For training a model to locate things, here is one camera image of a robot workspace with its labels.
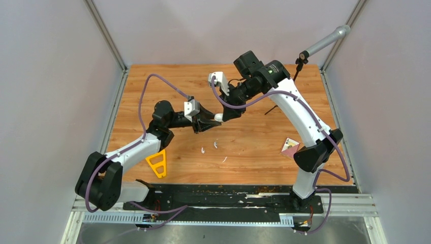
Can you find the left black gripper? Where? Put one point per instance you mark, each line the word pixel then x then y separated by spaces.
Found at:
pixel 198 122

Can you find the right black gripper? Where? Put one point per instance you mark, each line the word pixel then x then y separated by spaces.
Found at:
pixel 231 112

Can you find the white earbud charging case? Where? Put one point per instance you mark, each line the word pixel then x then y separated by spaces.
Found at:
pixel 218 117

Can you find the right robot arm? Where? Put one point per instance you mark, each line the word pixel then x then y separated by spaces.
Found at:
pixel 273 80

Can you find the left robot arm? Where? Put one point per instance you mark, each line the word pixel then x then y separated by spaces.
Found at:
pixel 100 182

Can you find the yellow triangular plastic piece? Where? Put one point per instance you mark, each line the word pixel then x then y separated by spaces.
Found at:
pixel 158 163

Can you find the red playing card box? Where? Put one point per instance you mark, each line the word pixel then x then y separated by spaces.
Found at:
pixel 290 147

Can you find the grey metal cylinder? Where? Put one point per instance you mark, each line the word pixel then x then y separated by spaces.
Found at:
pixel 339 33

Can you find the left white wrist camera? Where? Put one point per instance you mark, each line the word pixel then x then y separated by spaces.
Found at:
pixel 191 108

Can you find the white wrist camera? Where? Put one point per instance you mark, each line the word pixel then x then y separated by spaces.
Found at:
pixel 191 108
pixel 218 79

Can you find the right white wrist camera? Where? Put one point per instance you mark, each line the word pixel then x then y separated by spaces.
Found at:
pixel 218 79

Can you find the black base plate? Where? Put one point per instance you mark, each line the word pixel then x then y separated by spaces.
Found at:
pixel 279 198

